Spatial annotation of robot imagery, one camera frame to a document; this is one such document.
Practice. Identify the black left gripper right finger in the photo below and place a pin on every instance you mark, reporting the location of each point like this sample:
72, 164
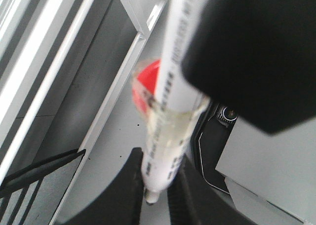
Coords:
192, 202

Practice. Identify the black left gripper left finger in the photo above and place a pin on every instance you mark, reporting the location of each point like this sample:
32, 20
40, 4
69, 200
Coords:
121, 201

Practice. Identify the white whiteboard marker pen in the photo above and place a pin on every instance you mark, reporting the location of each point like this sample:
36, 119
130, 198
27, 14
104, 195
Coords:
176, 105

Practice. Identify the red round magnet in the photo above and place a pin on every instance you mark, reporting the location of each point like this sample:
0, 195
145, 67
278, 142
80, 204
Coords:
144, 80

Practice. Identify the white whiteboard with aluminium frame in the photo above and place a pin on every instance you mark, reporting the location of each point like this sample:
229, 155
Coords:
273, 178

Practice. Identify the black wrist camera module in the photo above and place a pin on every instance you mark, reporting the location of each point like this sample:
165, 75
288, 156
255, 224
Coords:
257, 57

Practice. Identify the white metal stand frame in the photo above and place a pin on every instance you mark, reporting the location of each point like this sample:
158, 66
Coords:
65, 58

